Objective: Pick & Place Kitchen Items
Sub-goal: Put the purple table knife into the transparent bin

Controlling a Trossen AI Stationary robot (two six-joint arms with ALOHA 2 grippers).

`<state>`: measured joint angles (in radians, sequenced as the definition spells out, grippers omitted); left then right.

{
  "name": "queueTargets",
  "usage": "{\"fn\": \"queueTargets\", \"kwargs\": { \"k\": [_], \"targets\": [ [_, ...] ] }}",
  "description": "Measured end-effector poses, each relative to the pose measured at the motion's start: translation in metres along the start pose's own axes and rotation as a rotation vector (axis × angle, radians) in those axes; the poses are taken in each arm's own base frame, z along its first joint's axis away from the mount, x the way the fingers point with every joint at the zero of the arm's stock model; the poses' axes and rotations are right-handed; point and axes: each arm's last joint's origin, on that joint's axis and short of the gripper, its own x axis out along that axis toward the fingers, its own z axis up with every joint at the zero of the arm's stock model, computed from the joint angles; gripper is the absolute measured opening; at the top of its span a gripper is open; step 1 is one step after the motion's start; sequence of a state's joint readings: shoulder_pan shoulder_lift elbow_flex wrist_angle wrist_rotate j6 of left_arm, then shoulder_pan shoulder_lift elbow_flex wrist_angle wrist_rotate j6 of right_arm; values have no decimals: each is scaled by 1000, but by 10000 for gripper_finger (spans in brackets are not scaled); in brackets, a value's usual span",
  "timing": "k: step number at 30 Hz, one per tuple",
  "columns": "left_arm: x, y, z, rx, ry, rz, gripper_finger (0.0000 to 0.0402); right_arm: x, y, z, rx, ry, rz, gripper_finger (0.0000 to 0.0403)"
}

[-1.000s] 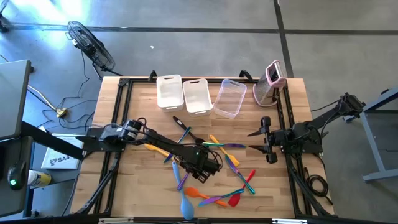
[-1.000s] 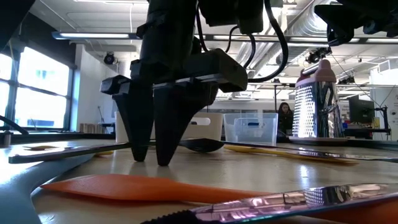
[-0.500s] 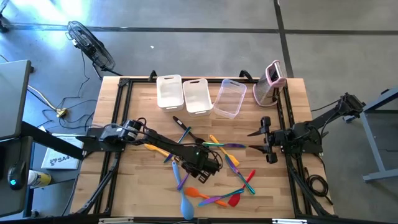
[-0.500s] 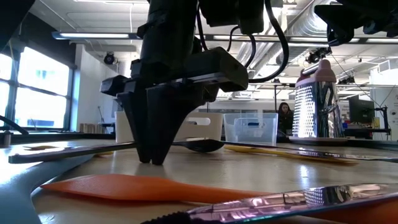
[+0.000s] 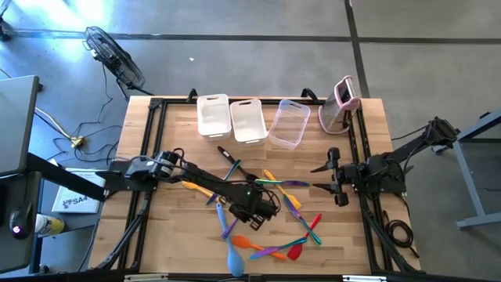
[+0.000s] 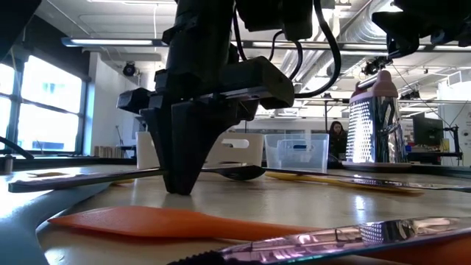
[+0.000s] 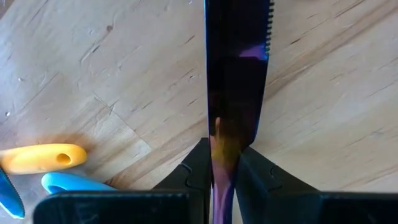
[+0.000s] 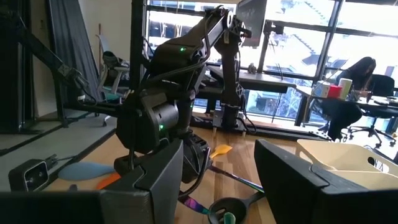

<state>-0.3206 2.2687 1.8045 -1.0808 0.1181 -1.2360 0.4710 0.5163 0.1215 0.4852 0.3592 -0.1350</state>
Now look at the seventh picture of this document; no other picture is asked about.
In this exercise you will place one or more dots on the iridescent rainbow table knife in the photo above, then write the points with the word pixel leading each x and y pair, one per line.
pixel 236 77
pixel 9 196

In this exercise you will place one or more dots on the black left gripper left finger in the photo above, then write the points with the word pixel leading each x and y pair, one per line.
pixel 124 208

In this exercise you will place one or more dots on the yellow silicone spatula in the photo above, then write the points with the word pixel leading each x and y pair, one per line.
pixel 37 158

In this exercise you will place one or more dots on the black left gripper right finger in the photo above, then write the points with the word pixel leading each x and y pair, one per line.
pixel 280 199

